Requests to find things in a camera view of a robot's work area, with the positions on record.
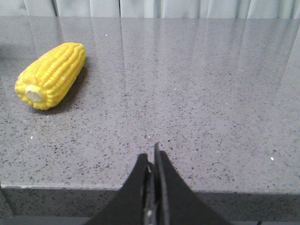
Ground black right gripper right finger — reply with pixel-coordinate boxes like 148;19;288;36
154;143;231;225

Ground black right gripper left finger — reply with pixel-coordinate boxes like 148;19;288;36
86;154;148;225

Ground yellow corn cob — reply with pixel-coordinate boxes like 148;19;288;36
15;42;86;110

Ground white pleated curtain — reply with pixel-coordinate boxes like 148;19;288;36
0;0;300;19

